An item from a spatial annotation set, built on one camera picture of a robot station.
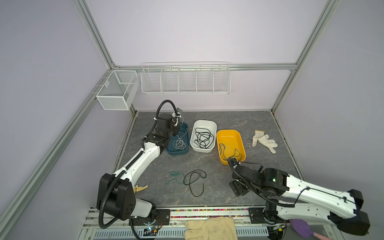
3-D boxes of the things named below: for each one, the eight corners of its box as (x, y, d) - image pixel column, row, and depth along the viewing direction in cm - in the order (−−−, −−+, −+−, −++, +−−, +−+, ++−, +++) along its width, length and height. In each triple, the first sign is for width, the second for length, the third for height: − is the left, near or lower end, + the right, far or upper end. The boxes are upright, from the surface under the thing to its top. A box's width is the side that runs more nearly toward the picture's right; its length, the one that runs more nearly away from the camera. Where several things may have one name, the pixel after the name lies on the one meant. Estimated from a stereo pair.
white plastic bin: (190, 153, 99) (189, 148, 94) (191, 125, 115) (191, 119, 110) (218, 153, 99) (219, 148, 94) (215, 125, 115) (216, 119, 110)
